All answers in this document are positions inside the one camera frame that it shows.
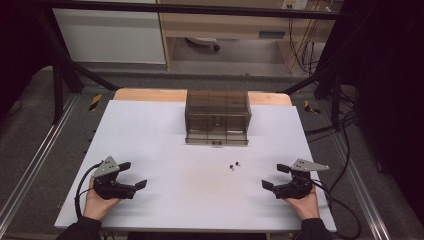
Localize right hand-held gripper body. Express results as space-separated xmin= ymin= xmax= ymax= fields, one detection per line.
xmin=273 ymin=158 xmax=330 ymax=200

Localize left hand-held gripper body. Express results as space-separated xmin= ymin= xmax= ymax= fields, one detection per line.
xmin=91 ymin=155 xmax=138 ymax=200

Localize person's right hand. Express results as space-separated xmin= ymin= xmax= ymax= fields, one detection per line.
xmin=283 ymin=184 xmax=321 ymax=221

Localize person's left hand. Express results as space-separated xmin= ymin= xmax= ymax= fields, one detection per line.
xmin=83 ymin=178 xmax=122 ymax=222

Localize white table mat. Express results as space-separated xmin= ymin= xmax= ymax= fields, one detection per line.
xmin=54 ymin=99 xmax=338 ymax=233

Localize yellow black tape strip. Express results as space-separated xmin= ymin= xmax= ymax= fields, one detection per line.
xmin=88 ymin=93 xmax=103 ymax=112
xmin=303 ymin=99 xmax=322 ymax=115

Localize transparent grey drawer box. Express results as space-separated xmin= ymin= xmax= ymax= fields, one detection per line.
xmin=184 ymin=89 xmax=253 ymax=147

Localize black curtain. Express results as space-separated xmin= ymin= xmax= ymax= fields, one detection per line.
xmin=324 ymin=0 xmax=424 ymax=228
xmin=0 ymin=0 xmax=58 ymax=118

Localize white cabinet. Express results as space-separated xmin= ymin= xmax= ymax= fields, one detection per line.
xmin=52 ymin=8 xmax=167 ymax=65

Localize office chair base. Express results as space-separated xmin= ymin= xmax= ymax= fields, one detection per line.
xmin=184 ymin=36 xmax=222 ymax=53

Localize wooden desk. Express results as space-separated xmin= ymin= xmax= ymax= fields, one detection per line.
xmin=156 ymin=0 xmax=345 ymax=72

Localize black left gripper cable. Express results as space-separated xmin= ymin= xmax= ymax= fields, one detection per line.
xmin=74 ymin=162 xmax=103 ymax=221

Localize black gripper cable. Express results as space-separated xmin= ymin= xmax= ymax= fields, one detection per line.
xmin=311 ymin=179 xmax=363 ymax=240
xmin=74 ymin=162 xmax=103 ymax=221

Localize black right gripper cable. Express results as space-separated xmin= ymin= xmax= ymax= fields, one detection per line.
xmin=311 ymin=179 xmax=363 ymax=240

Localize aluminium floor rail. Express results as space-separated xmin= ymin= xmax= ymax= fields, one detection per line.
xmin=328 ymin=126 xmax=393 ymax=240
xmin=0 ymin=94 xmax=81 ymax=228

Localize black floor cables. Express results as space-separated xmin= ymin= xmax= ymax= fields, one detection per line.
xmin=304 ymin=84 xmax=359 ymax=194

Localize bundle of hanging cables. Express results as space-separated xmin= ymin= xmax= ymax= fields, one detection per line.
xmin=287 ymin=16 xmax=324 ymax=77

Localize white wall outlet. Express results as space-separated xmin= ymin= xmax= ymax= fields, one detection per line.
xmin=281 ymin=0 xmax=308 ymax=11

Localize black metal frame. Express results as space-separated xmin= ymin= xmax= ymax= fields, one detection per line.
xmin=31 ymin=0 xmax=348 ymax=125

